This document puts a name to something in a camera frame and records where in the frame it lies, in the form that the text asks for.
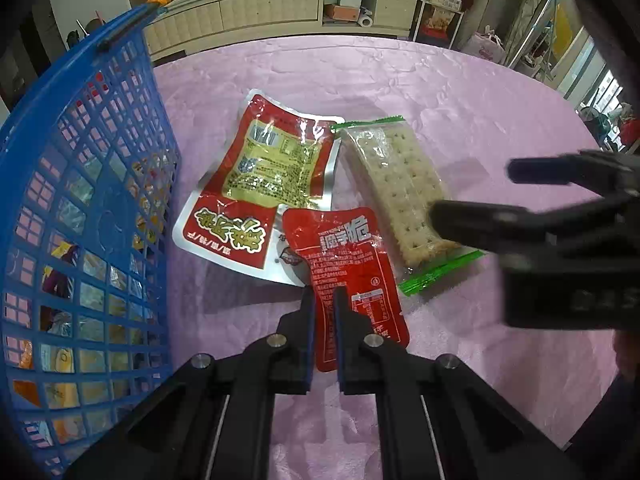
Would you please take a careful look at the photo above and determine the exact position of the blue plastic mesh basket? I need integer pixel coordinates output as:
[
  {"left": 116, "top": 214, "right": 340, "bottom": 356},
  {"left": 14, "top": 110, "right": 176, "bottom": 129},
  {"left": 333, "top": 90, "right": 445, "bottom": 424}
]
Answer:
[{"left": 0, "top": 2, "right": 183, "bottom": 478}]

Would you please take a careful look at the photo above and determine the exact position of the blue-handled mop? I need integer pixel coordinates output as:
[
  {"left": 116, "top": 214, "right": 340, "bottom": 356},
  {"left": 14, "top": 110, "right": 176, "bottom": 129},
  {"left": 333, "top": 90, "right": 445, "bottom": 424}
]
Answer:
[{"left": 510, "top": 0, "right": 561, "bottom": 68}]

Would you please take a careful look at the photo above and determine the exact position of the green-ended cracker packet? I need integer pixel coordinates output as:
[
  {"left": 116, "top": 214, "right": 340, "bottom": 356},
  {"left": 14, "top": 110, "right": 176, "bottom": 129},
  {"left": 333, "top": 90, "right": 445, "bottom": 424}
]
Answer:
[{"left": 332, "top": 115, "right": 486, "bottom": 297}]

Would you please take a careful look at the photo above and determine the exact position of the small red snack packet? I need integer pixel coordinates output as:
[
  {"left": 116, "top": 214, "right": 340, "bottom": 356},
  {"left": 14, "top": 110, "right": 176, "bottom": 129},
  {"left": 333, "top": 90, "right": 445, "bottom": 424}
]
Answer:
[{"left": 281, "top": 205, "right": 410, "bottom": 373}]

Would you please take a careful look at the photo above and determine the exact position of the large red yellow snack packet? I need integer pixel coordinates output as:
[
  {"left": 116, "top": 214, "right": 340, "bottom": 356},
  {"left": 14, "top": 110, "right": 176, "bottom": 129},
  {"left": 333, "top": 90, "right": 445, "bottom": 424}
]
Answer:
[{"left": 172, "top": 89, "right": 343, "bottom": 287}]

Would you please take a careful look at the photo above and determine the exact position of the cream tufted TV cabinet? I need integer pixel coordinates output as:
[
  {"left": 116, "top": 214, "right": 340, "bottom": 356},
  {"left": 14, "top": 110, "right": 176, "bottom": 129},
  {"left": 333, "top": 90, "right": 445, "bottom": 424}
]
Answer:
[{"left": 142, "top": 0, "right": 421, "bottom": 63}]

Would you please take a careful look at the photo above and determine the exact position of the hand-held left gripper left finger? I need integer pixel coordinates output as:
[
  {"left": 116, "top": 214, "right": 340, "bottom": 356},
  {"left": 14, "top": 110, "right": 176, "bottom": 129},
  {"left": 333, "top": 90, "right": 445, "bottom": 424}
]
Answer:
[{"left": 65, "top": 284, "right": 317, "bottom": 480}]

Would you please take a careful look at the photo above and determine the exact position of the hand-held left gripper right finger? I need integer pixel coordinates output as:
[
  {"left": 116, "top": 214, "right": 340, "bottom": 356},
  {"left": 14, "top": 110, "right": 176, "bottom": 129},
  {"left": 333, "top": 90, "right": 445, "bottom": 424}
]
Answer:
[{"left": 332, "top": 286, "right": 586, "bottom": 480}]

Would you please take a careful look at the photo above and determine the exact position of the white metal shelf rack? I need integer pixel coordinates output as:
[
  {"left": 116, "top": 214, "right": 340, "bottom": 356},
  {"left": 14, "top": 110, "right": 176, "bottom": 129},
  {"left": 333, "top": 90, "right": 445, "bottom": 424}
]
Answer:
[{"left": 410, "top": 0, "right": 476, "bottom": 48}]

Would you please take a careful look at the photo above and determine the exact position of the person's right forearm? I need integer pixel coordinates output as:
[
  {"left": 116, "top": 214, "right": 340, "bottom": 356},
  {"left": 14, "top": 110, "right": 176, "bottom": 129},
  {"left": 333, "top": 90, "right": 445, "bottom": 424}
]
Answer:
[{"left": 569, "top": 375, "right": 640, "bottom": 480}]

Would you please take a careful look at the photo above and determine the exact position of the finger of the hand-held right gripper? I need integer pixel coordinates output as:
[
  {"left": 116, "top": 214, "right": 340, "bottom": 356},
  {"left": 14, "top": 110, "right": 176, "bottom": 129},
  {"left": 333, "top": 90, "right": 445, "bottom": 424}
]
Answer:
[
  {"left": 507, "top": 149, "right": 640, "bottom": 196},
  {"left": 429, "top": 197, "right": 622, "bottom": 257}
]

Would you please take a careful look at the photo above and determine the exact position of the pink shopping bag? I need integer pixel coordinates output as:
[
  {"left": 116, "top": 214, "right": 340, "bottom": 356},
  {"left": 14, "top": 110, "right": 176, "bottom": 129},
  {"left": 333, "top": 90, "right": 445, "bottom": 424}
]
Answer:
[{"left": 462, "top": 30, "right": 506, "bottom": 63}]

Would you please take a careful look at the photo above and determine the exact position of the arched standing mirror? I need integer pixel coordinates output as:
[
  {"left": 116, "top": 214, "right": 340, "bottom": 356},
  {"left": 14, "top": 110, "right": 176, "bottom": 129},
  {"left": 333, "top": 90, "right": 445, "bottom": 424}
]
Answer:
[{"left": 542, "top": 0, "right": 592, "bottom": 96}]

